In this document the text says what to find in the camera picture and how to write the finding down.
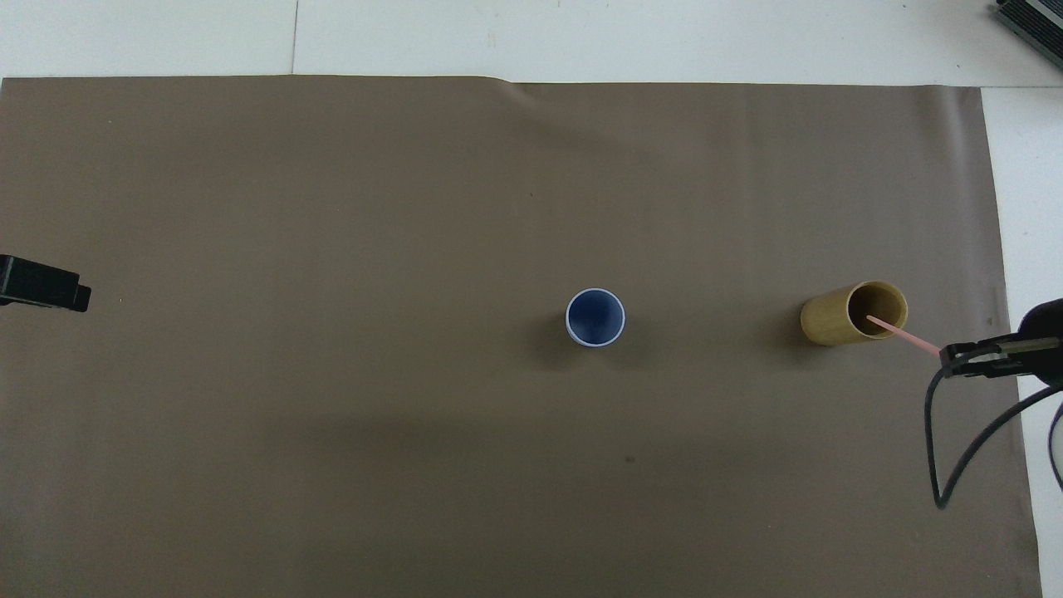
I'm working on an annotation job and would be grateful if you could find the blue cup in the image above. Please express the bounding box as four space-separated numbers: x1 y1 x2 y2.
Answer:
566 287 626 348

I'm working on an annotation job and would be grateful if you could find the black cable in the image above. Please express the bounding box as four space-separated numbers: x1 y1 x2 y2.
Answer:
924 359 1063 510
1048 401 1063 492

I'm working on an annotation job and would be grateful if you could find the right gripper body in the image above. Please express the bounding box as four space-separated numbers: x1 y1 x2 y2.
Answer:
1001 298 1063 389

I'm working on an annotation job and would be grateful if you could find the pink straw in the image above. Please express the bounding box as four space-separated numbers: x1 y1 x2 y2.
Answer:
866 314 944 354

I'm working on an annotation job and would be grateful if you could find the bamboo cup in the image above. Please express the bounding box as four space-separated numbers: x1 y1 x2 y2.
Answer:
800 280 909 347

